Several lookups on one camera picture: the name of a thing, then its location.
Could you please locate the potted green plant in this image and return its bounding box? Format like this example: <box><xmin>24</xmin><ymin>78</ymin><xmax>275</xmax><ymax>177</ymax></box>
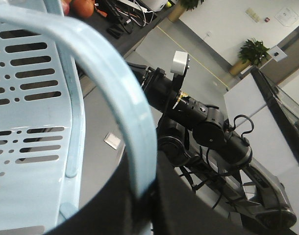
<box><xmin>229</xmin><ymin>38</ymin><xmax>269</xmax><ymax>76</ymax></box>

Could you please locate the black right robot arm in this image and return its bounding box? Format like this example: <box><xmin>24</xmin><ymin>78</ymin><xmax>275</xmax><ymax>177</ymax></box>
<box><xmin>129</xmin><ymin>63</ymin><xmax>298</xmax><ymax>230</ymax></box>

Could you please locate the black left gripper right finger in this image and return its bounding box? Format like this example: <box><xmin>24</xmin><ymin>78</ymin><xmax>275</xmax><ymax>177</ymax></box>
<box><xmin>152</xmin><ymin>154</ymin><xmax>293</xmax><ymax>235</ymax></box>

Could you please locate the light blue plastic basket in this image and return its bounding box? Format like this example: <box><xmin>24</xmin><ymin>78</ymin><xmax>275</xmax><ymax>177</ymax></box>
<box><xmin>0</xmin><ymin>0</ymin><xmax>157</xmax><ymax>235</ymax></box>

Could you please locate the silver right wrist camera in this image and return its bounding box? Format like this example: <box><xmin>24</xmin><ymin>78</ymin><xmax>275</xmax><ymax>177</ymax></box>
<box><xmin>170</xmin><ymin>51</ymin><xmax>190</xmax><ymax>75</ymax></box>

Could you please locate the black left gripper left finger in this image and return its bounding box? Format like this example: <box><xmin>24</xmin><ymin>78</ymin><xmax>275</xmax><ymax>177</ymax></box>
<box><xmin>48</xmin><ymin>153</ymin><xmax>154</xmax><ymax>235</ymax></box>

